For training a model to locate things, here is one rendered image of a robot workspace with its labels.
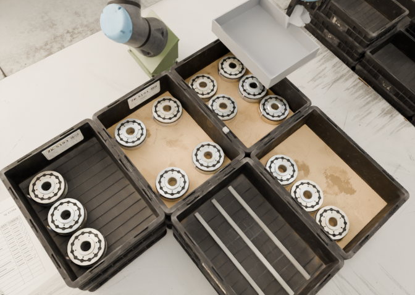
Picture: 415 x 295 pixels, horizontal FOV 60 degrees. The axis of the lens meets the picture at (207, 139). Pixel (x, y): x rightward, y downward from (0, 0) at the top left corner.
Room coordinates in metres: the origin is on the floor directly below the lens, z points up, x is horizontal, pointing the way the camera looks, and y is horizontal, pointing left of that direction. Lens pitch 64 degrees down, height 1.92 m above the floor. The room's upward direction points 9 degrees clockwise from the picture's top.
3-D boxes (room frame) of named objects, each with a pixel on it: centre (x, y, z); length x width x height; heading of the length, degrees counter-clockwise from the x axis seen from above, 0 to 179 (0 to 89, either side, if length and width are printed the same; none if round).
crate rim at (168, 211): (0.48, 0.12, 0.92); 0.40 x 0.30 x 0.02; 48
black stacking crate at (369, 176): (0.43, -0.38, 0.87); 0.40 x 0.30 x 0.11; 48
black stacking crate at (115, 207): (0.26, 0.32, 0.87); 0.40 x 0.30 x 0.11; 48
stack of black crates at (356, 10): (1.60, -0.70, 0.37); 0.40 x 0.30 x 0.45; 46
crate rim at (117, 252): (0.26, 0.32, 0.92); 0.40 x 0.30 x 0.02; 48
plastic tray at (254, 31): (0.79, -0.13, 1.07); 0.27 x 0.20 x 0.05; 46
